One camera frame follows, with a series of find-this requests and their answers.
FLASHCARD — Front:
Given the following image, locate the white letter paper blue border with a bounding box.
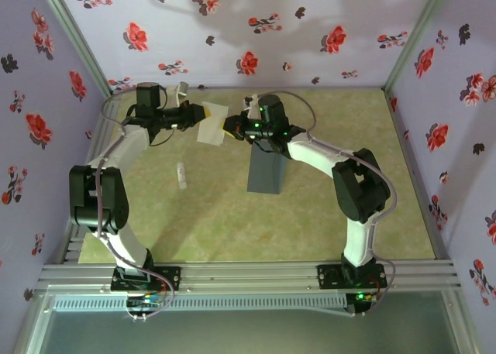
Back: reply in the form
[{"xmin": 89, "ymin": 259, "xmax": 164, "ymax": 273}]
[{"xmin": 196, "ymin": 101, "xmax": 229, "ymax": 146}]

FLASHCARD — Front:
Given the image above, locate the grey-blue paper envelope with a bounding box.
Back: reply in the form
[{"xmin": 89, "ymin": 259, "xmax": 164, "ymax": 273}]
[{"xmin": 246, "ymin": 141, "xmax": 288, "ymax": 195}]

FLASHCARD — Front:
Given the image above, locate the small circuit board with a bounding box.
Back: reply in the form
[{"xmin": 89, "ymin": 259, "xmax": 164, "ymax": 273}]
[
  {"xmin": 126, "ymin": 294, "xmax": 166, "ymax": 309},
  {"xmin": 354, "ymin": 290, "xmax": 379, "ymax": 305}
]

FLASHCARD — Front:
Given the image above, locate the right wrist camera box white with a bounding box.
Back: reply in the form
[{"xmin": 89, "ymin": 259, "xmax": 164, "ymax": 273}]
[{"xmin": 242, "ymin": 93, "xmax": 261, "ymax": 119}]

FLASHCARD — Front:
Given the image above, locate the aluminium side rail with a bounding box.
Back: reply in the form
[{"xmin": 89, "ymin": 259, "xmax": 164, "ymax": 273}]
[
  {"xmin": 40, "ymin": 90, "xmax": 124, "ymax": 268},
  {"xmin": 383, "ymin": 90, "xmax": 454, "ymax": 262}
]

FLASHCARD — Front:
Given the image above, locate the thin aluminium wall rail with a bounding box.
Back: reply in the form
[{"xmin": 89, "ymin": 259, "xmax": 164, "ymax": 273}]
[{"xmin": 118, "ymin": 84, "xmax": 388, "ymax": 94}]

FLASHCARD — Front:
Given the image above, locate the aluminium corner post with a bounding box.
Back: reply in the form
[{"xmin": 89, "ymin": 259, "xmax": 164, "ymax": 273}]
[
  {"xmin": 34, "ymin": 0, "xmax": 123, "ymax": 101},
  {"xmin": 382, "ymin": 0, "xmax": 455, "ymax": 94}
]

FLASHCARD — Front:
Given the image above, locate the long aluminium base rail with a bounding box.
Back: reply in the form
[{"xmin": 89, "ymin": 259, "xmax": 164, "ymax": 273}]
[{"xmin": 38, "ymin": 259, "xmax": 464, "ymax": 293}]

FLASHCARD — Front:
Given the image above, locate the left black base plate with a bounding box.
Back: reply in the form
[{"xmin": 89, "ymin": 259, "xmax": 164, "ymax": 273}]
[{"xmin": 111, "ymin": 266, "xmax": 182, "ymax": 292}]

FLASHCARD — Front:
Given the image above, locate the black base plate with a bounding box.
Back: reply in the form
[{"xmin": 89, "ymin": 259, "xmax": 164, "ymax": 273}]
[
  {"xmin": 111, "ymin": 266, "xmax": 182, "ymax": 292},
  {"xmin": 316, "ymin": 264, "xmax": 388, "ymax": 291}
]

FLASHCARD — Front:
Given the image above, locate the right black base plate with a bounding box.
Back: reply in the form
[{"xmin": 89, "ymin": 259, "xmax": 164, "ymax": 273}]
[{"xmin": 316, "ymin": 264, "xmax": 388, "ymax": 291}]

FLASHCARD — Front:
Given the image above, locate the grey slotted cable duct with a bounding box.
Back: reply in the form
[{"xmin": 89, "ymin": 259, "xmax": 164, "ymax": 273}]
[{"xmin": 52, "ymin": 294, "xmax": 348, "ymax": 312}]

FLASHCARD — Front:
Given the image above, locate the aluminium frame leg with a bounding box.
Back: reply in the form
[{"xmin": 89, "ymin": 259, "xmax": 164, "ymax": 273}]
[
  {"xmin": 440, "ymin": 291, "xmax": 481, "ymax": 354},
  {"xmin": 11, "ymin": 291, "xmax": 53, "ymax": 354}
]

